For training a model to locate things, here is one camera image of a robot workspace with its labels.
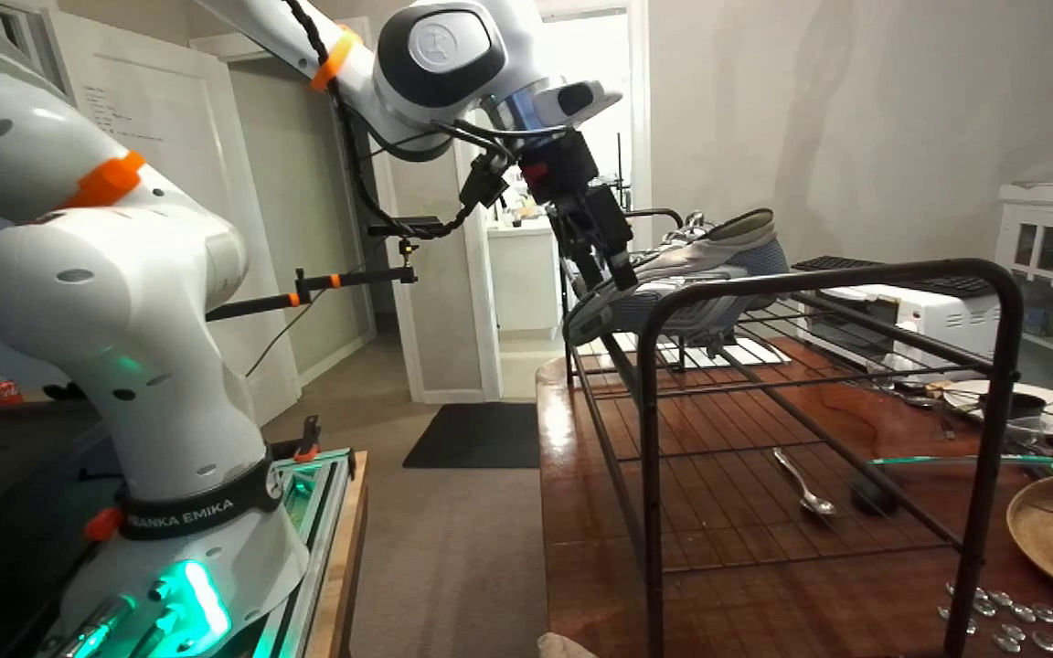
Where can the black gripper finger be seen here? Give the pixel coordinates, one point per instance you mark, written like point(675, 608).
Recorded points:
point(596, 272)
point(623, 256)

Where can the white door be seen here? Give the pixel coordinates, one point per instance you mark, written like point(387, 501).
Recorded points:
point(263, 242)

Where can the white box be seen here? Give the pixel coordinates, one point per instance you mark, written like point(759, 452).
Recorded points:
point(929, 314)

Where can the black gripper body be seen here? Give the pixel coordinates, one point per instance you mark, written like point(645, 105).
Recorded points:
point(574, 188)

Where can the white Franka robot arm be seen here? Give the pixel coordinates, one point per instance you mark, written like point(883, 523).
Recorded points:
point(111, 314)

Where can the small black object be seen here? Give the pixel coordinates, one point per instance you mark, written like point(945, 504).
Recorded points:
point(874, 497)

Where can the green lit robot base mount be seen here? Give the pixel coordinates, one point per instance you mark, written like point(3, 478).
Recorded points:
point(200, 598)

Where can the black metal shoe rack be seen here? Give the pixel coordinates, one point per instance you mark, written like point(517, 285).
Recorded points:
point(995, 368)

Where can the white plate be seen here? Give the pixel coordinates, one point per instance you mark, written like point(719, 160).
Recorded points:
point(979, 396)

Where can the black floor mat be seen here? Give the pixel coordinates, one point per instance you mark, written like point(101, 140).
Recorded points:
point(478, 436)

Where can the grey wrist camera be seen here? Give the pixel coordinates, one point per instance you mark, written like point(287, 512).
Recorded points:
point(568, 105)

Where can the silver metal spoon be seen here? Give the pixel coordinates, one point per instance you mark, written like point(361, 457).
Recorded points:
point(805, 486)

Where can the clear glass bead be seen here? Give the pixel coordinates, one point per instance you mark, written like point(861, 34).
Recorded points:
point(1045, 641)
point(1009, 634)
point(1045, 612)

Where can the black stand with orange clamps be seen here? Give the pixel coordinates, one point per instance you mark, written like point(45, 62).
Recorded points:
point(346, 278)

